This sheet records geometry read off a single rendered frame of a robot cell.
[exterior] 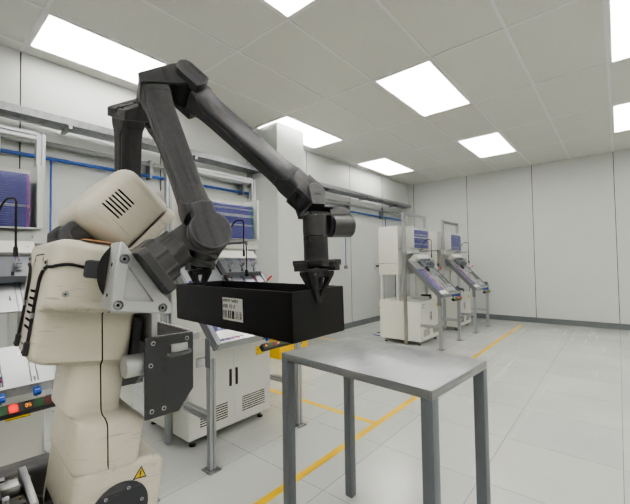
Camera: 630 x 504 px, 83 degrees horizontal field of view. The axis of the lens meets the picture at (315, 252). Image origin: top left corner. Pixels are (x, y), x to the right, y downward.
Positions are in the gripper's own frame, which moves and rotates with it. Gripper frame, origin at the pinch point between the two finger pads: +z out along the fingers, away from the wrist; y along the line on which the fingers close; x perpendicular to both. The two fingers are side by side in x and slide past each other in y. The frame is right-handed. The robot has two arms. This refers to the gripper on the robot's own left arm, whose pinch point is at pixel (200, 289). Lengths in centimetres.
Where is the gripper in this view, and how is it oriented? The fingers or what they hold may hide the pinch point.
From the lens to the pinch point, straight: 130.0
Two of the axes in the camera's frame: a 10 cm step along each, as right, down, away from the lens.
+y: -7.1, 0.2, 7.1
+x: -7.1, 0.1, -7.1
